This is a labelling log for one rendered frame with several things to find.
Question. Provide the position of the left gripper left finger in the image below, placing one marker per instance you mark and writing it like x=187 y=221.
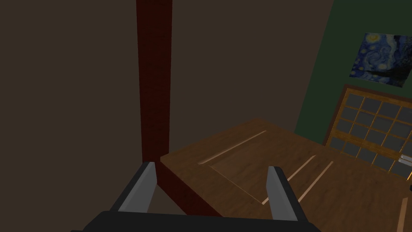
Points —
x=138 y=191

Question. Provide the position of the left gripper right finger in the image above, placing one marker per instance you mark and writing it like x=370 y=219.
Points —
x=283 y=196

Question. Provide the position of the wooden window with grid panes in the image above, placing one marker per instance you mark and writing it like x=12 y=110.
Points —
x=373 y=129

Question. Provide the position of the blue starry night painting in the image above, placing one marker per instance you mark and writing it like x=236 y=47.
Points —
x=381 y=59

